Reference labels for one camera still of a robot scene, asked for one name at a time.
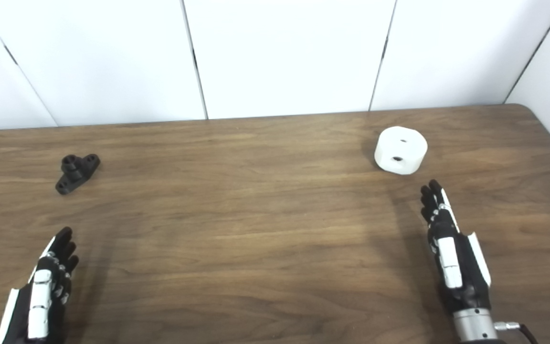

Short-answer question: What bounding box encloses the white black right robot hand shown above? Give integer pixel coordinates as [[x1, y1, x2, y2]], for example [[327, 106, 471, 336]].
[[421, 179, 493, 313]]

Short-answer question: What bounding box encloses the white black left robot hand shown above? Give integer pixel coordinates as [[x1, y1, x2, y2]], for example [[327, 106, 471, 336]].
[[0, 227, 80, 344]]

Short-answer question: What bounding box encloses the round white cylinder piece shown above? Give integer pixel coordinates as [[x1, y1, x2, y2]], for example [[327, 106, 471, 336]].
[[374, 126, 428, 175]]

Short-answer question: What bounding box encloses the black flanged holder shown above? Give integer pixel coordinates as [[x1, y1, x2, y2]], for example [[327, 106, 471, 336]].
[[55, 154, 101, 195]]

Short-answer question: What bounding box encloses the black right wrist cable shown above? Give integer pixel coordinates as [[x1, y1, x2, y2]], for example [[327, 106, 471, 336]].
[[495, 322, 539, 344]]

